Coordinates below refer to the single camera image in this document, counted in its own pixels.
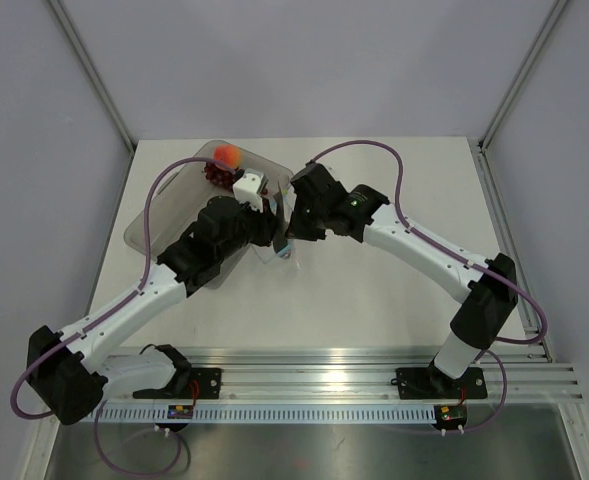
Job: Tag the white slotted cable duct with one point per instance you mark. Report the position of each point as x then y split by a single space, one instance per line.
212 413

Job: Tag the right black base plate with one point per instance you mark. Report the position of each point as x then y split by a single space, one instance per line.
416 382

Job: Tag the clear plastic tray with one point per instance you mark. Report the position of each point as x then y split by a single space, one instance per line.
186 191

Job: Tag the right side aluminium rail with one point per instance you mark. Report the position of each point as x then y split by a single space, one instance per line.
574 415

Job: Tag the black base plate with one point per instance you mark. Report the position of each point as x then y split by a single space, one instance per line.
416 382
200 384

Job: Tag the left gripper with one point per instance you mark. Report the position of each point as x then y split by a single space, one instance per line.
264 221

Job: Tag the left aluminium frame post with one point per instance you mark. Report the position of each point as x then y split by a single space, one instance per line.
78 46

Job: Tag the orange peach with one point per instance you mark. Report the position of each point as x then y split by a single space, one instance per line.
229 155

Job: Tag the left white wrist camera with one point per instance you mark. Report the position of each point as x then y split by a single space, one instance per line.
248 189

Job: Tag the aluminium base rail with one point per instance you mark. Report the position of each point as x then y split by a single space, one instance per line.
363 375

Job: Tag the red grape bunch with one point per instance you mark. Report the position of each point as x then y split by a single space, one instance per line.
219 177

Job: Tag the clear zip top bag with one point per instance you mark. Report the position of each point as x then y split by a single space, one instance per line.
266 254

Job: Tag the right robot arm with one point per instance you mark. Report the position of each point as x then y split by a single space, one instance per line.
367 216

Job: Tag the grey toy fish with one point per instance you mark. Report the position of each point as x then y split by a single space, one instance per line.
280 241

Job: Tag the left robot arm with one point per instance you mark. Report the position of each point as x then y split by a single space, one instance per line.
71 371

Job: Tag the aluminium frame post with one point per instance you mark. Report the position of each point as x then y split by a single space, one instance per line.
78 46
524 71

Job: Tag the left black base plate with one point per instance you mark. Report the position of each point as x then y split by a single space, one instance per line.
200 384

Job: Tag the right aluminium frame post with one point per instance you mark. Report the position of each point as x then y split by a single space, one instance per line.
524 71

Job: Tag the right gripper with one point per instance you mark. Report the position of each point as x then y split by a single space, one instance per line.
299 230

